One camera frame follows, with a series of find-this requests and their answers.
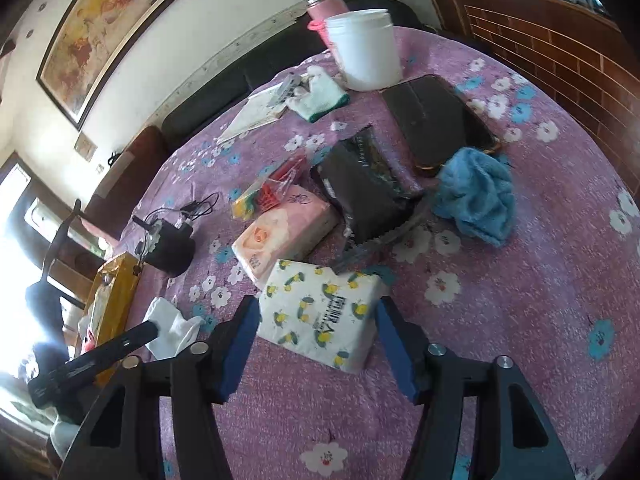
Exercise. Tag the white green work glove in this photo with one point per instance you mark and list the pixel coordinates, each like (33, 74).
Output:
(320, 95)

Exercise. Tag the pink rose tissue pack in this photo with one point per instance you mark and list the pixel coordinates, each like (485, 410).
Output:
(285, 235)

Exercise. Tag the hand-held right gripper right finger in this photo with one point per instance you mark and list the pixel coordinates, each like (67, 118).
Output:
(400, 350)

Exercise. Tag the framed wall picture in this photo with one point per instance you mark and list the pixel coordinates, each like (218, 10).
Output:
(110, 30)

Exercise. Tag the black motor with metal lid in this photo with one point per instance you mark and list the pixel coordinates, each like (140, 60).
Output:
(172, 250)

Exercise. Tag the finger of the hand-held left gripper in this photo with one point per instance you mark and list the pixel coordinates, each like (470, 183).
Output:
(132, 342)

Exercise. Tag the small wall plaque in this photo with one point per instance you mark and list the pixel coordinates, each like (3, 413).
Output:
(86, 147)

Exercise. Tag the white plastic jar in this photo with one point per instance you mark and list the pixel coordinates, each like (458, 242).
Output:
(367, 50)

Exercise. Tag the bag of colourful clips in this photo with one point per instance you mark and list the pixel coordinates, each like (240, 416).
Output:
(270, 190)

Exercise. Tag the pink thermos bottle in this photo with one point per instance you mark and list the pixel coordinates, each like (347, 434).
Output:
(325, 10)

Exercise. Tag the yellow cardboard box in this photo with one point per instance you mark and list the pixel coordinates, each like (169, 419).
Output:
(117, 300)

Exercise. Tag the brown wooden cabinet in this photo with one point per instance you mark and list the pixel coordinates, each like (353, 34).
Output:
(550, 50)

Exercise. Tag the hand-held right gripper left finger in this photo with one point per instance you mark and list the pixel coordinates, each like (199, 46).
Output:
(235, 350)

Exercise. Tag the black foil packet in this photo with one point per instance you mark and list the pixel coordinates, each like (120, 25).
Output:
(365, 195)

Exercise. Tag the black sofa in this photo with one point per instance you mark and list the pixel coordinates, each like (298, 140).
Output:
(220, 90)

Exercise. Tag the blue fluffy cloth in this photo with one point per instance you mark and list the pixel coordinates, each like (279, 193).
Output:
(475, 200)

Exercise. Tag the black smartphone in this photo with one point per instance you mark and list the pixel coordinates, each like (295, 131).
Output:
(435, 115)

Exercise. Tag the white paper booklet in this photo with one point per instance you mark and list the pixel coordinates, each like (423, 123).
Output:
(255, 110)

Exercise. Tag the dark wooden chair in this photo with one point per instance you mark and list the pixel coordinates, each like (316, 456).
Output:
(55, 255)

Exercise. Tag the lemon print tissue pack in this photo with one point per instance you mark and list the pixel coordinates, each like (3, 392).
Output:
(320, 315)

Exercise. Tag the white towel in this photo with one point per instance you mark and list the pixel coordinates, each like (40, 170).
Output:
(172, 327)

